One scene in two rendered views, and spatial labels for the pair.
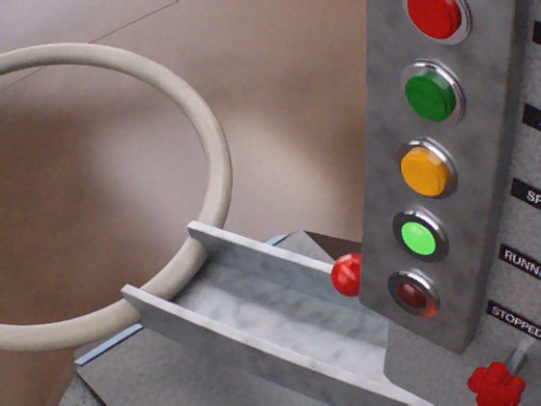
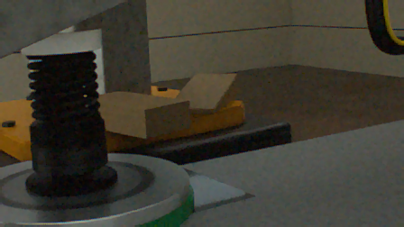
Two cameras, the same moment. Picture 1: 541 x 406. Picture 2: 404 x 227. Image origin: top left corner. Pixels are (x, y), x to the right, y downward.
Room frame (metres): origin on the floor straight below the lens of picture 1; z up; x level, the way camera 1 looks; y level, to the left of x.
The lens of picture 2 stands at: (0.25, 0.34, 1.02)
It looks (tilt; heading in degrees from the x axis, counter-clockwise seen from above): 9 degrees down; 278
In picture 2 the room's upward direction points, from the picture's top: 4 degrees counter-clockwise
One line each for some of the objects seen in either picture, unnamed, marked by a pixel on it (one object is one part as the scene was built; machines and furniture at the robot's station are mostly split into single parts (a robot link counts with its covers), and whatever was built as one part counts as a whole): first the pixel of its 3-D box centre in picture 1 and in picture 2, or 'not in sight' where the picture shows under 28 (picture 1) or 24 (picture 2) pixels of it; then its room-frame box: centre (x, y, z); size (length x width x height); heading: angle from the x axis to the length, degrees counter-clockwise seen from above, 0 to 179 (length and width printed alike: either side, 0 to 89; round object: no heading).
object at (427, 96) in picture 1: (430, 96); not in sight; (0.35, -0.08, 1.42); 0.03 x 0.01 x 0.03; 51
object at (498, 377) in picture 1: (505, 372); not in sight; (0.30, -0.14, 1.24); 0.04 x 0.04 x 0.04; 51
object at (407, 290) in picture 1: (413, 293); not in sight; (0.35, -0.08, 1.27); 0.02 x 0.01 x 0.02; 51
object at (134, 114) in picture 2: not in sight; (132, 113); (0.45, -0.79, 0.81); 0.20 x 0.10 x 0.05; 138
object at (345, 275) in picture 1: (378, 288); not in sight; (0.43, -0.07, 1.17); 0.08 x 0.03 x 0.03; 51
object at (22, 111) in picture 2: not in sight; (94, 113); (0.57, -1.01, 0.76); 0.49 x 0.49 x 0.05; 40
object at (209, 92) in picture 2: not in sight; (203, 92); (0.33, -0.99, 0.80); 0.20 x 0.10 x 0.05; 77
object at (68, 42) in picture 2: not in sight; (59, 31); (0.40, -0.22, 0.99); 0.07 x 0.07 x 0.04
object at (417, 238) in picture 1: (420, 235); not in sight; (0.35, -0.08, 1.32); 0.02 x 0.01 x 0.02; 51
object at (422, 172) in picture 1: (425, 171); not in sight; (0.35, -0.08, 1.37); 0.03 x 0.01 x 0.03; 51
